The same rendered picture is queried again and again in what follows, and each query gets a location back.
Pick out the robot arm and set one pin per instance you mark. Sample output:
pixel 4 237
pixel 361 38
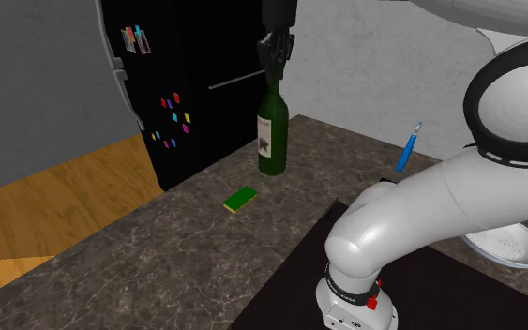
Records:
pixel 428 205

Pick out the white colander bowl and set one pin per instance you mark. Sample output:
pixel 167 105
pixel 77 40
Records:
pixel 506 244

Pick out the black fridge with magnets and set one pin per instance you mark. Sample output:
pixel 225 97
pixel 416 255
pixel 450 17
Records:
pixel 199 128

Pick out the green and yellow sponge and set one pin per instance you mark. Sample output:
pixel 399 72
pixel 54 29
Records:
pixel 240 199

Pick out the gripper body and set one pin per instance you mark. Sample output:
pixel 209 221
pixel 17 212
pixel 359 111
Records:
pixel 280 13

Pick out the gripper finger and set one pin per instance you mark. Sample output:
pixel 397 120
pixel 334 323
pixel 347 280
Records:
pixel 265 51
pixel 287 47

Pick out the green wine bottle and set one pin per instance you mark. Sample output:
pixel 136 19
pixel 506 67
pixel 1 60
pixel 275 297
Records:
pixel 273 137

